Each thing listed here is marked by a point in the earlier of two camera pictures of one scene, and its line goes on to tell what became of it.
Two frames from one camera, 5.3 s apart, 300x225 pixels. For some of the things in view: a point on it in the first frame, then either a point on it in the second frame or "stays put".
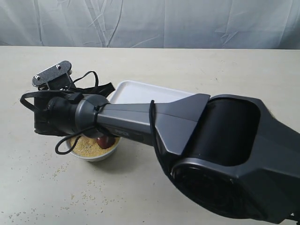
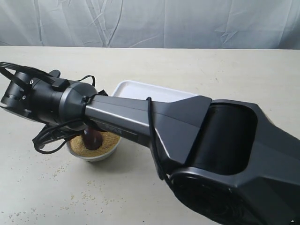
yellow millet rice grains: [88, 146] stays put
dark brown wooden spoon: [105, 142] to [92, 139]
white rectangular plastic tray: [128, 92] stays put
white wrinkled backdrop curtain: [226, 24] stays put
